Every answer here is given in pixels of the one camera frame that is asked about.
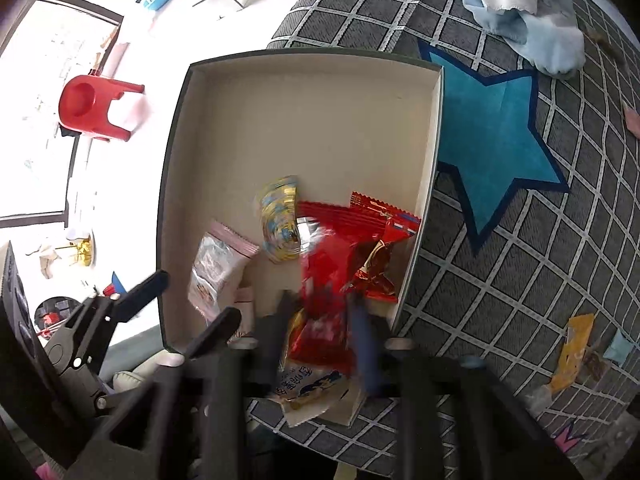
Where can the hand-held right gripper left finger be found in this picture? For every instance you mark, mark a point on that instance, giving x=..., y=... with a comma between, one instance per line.
x=272, y=345

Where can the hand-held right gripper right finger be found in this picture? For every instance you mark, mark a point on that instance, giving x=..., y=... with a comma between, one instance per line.
x=367, y=360

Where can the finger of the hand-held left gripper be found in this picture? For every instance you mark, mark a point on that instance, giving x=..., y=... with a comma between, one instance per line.
x=220, y=327
x=142, y=292

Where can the yellow white snack packet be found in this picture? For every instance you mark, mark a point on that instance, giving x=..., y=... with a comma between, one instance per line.
x=307, y=385

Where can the pink white snack packet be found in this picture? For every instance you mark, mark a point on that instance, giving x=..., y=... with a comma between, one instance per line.
x=215, y=265

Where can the red snack packet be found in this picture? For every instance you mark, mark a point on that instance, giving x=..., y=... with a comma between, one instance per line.
x=375, y=272
x=370, y=212
x=325, y=305

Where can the yellow blue snack packet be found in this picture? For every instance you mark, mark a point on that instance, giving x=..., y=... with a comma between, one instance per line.
x=280, y=222

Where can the cardboard box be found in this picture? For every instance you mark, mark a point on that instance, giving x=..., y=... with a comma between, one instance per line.
x=310, y=125

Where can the gold stand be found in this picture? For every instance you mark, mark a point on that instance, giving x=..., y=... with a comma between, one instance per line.
x=82, y=252

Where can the grey checked bedspread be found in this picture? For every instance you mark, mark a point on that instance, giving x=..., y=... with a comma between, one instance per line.
x=500, y=270

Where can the red plastic stool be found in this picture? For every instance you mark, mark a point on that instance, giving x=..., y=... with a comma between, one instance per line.
x=95, y=105

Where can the light blue towel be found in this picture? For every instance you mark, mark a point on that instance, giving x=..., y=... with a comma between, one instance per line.
x=525, y=20

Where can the brown snack in clear wrapper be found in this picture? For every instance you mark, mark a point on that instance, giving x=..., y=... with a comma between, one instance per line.
x=602, y=40

